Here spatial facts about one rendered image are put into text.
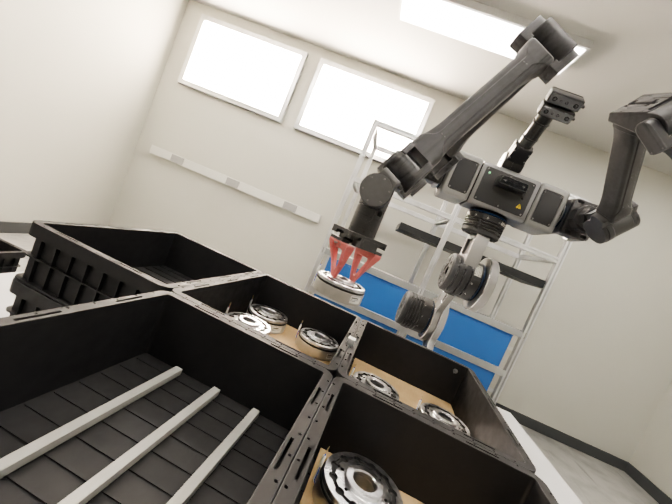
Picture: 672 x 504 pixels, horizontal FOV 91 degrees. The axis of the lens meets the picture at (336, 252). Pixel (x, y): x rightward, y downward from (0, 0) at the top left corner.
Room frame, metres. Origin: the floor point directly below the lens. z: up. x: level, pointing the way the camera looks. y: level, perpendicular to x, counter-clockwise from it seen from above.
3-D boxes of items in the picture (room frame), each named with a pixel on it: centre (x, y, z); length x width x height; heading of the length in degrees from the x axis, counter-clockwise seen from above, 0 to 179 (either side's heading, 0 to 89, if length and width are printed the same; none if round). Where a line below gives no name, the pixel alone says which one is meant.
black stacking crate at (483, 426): (0.64, -0.25, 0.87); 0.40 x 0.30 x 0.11; 171
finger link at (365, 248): (0.67, -0.04, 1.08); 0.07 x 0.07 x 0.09; 35
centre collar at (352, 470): (0.37, -0.14, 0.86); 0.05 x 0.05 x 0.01
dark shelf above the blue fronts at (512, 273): (2.77, -1.00, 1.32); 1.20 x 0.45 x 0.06; 85
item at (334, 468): (0.37, -0.14, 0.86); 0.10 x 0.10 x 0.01
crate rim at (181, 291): (0.69, 0.05, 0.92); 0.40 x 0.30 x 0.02; 171
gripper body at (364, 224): (0.66, -0.03, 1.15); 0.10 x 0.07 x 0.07; 125
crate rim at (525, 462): (0.64, -0.25, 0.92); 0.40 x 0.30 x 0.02; 171
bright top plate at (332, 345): (0.79, -0.04, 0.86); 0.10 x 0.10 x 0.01
